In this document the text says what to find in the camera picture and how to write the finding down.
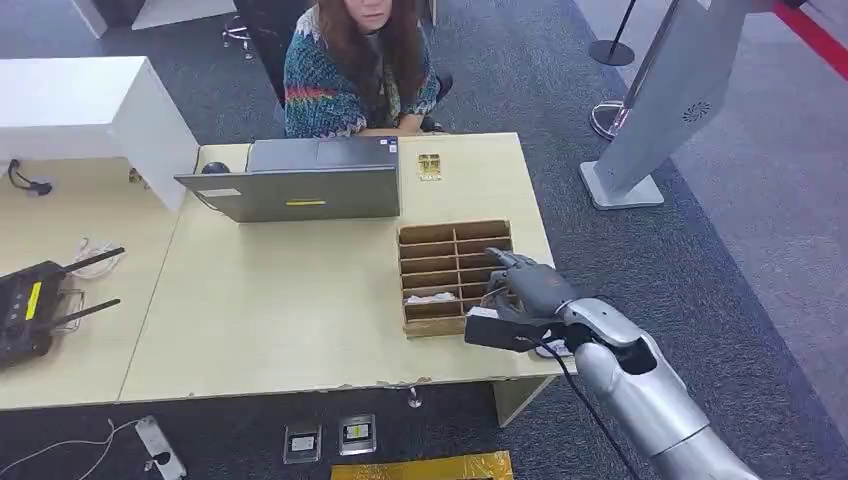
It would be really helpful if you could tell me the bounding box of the white card stack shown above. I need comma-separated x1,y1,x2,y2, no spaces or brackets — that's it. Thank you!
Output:
404,292,459,307

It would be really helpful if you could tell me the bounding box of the white cabinet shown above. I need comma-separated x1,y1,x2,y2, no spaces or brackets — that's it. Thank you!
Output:
0,55,201,215

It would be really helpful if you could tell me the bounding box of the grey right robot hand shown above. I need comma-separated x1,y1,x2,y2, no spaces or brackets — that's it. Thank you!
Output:
485,247,584,329

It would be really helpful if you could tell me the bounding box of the pale wooden desk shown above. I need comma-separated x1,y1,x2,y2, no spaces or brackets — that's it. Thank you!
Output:
117,131,579,429

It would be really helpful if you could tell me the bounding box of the gold foil sheet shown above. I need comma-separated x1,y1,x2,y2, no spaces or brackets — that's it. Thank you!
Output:
329,451,515,480

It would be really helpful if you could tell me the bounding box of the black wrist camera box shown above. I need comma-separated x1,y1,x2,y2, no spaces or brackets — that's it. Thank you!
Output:
463,306,575,354

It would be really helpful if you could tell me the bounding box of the short black cable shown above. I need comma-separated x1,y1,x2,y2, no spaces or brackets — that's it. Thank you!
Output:
5,158,54,197

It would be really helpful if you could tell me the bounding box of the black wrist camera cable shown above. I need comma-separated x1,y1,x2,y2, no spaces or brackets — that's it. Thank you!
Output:
528,336,641,480

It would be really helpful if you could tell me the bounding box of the chrome stanchion base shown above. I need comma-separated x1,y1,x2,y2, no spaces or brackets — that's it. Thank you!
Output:
588,99,629,142

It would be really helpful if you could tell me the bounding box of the grey laptop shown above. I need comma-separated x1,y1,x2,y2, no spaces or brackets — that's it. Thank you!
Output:
174,136,403,225

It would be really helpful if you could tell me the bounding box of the black router with antennas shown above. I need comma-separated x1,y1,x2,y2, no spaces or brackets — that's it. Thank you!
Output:
0,246,127,370

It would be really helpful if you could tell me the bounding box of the silver kiosk stand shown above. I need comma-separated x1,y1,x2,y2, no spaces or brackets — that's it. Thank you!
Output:
578,0,753,212

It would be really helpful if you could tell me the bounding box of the person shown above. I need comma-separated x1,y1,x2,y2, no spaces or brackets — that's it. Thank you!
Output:
282,0,442,140

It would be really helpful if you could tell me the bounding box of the red barrier belt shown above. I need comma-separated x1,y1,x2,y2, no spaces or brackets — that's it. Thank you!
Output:
771,0,848,82

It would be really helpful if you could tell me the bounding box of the coiled white cable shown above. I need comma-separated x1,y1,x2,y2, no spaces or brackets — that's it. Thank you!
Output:
68,237,125,281

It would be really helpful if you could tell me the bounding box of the black stanchion post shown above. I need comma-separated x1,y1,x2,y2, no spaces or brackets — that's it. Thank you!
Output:
587,0,639,68

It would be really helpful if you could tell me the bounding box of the silver floor socket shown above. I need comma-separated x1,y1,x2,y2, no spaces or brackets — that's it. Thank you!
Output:
282,423,323,466
338,413,378,458

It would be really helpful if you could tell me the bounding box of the white furniture panel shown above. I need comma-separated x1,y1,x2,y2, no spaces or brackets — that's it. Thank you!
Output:
69,0,238,39

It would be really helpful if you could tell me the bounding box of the wooden box with compartments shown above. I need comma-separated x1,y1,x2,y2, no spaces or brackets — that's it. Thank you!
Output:
396,219,517,340

